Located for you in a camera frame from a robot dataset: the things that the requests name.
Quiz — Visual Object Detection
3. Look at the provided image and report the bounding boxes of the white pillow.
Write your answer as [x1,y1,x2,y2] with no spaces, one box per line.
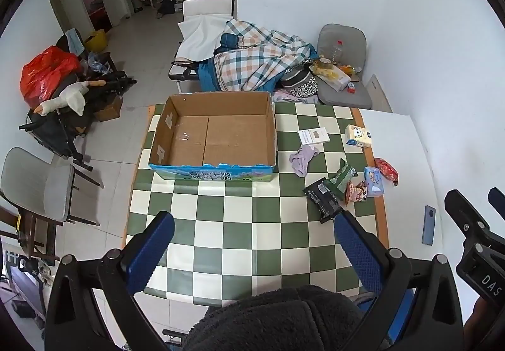
[175,15,232,64]

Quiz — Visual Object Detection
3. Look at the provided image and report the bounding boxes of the yellow snack package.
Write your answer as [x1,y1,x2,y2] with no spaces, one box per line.
[310,63,351,92]

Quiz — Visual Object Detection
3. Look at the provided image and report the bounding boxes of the yellow bucket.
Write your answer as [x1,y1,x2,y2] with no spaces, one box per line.
[84,28,108,53]

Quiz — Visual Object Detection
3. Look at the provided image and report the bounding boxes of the black snack bag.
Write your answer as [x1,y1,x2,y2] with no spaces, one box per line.
[303,178,343,223]

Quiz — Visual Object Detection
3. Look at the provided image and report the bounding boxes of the plaid blanket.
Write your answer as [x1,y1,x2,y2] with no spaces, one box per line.
[197,19,317,94]

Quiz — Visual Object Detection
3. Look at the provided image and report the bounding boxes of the lilac cloth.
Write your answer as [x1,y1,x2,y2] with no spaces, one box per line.
[288,145,319,178]

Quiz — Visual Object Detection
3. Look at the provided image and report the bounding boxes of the green snack bag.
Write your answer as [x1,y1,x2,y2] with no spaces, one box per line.
[324,159,357,201]

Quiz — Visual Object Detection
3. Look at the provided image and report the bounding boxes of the black white patterned bag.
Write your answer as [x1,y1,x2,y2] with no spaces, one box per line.
[280,67,318,98]

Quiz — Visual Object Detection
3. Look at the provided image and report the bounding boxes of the red plastic bag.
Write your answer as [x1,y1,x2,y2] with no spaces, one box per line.
[20,45,82,109]

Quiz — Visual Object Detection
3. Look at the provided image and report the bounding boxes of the beige tissue pack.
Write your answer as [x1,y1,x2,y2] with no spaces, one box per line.
[345,124,372,148]

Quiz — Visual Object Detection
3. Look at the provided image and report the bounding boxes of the red snack bag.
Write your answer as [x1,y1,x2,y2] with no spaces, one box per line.
[374,158,399,187]

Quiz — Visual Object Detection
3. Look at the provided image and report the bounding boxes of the grey chair at left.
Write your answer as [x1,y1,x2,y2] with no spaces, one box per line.
[0,146,105,257]

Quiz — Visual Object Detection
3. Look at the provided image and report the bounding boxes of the floral pink cloth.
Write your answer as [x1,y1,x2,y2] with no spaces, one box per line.
[272,89,319,104]

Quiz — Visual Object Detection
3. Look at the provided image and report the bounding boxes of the green white checkered tablecloth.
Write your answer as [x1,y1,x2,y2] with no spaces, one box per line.
[126,103,371,306]

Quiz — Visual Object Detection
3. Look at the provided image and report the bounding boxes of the grey padded chair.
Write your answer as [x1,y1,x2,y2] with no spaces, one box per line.
[317,23,372,109]

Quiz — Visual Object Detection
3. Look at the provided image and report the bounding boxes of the black fleece garment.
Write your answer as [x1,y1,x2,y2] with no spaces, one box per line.
[182,285,363,350]

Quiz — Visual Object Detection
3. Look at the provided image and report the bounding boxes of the blue tissue pack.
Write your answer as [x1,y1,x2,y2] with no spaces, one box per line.
[364,166,384,198]

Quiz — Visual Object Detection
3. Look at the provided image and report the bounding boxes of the white goose plush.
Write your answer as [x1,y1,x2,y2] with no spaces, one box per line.
[33,80,107,117]

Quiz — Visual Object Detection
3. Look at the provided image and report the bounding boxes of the open cardboard box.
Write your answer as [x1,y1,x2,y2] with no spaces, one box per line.
[148,92,277,182]

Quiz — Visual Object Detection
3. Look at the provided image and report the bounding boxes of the plastic bottle red cap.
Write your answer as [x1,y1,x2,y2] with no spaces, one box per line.
[331,40,343,64]

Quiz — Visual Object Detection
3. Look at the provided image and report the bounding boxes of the orange snack bag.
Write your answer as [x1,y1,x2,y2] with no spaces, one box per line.
[345,181,367,205]

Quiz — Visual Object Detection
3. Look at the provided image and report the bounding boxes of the small brown cardboard box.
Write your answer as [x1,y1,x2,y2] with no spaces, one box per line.
[94,95,123,122]

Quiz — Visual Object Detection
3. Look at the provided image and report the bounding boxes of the white folding bed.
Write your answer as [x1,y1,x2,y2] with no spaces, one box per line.
[168,0,233,94]

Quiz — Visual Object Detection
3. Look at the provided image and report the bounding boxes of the blue smartphone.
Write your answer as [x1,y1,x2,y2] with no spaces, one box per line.
[421,206,436,246]

